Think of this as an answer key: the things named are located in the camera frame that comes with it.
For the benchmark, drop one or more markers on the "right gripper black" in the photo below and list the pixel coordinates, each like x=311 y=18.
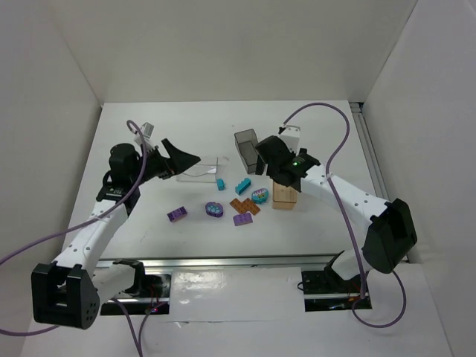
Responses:
x=275 y=158

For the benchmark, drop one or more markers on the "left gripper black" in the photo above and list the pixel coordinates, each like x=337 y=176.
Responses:
x=163 y=163

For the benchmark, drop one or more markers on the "teal rounded printed lego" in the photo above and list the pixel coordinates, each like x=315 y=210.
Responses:
x=260 y=196

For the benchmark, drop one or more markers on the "long teal lego brick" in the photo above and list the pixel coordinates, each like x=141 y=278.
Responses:
x=242 y=186

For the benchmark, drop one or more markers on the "small teal lego brick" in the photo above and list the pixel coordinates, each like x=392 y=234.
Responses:
x=220 y=183

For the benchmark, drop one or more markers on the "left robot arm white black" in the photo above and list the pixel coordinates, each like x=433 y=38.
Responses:
x=66 y=292

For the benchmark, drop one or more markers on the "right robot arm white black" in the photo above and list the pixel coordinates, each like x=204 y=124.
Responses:
x=388 y=226

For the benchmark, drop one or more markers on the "clear plastic container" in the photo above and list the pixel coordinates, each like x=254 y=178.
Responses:
x=203 y=172

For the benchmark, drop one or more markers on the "dark grey plastic container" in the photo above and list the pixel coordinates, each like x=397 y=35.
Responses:
x=245 y=142

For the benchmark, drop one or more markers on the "amber plastic container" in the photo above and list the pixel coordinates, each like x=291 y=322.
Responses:
x=283 y=198

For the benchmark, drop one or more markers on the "orange flat lego plate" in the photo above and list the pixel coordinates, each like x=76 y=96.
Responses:
x=246 y=206

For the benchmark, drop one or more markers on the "purple lego brick left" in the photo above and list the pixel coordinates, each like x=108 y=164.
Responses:
x=177 y=214

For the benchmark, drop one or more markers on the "light purple curved lego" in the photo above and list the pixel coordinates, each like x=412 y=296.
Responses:
x=242 y=219

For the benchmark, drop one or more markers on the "purple rounded printed lego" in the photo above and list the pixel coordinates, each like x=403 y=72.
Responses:
x=214 y=209

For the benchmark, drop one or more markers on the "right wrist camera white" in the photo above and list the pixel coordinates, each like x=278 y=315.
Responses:
x=290 y=135

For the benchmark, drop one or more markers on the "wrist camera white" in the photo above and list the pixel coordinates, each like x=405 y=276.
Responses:
x=290 y=135
x=146 y=129

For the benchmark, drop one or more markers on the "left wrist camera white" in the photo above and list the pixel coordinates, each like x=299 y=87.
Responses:
x=146 y=129

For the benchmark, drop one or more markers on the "aluminium rail front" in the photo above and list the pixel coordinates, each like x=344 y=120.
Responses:
x=234 y=262

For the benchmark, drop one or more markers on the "aluminium rail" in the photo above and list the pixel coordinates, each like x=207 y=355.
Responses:
x=234 y=262
x=368 y=148

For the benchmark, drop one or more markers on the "aluminium rail right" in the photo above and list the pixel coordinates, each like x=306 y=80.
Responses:
x=368 y=148

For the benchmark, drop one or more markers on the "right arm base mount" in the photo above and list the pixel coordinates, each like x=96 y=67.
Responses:
x=322 y=293

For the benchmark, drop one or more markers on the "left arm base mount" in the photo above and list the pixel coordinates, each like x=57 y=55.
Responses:
x=153 y=295

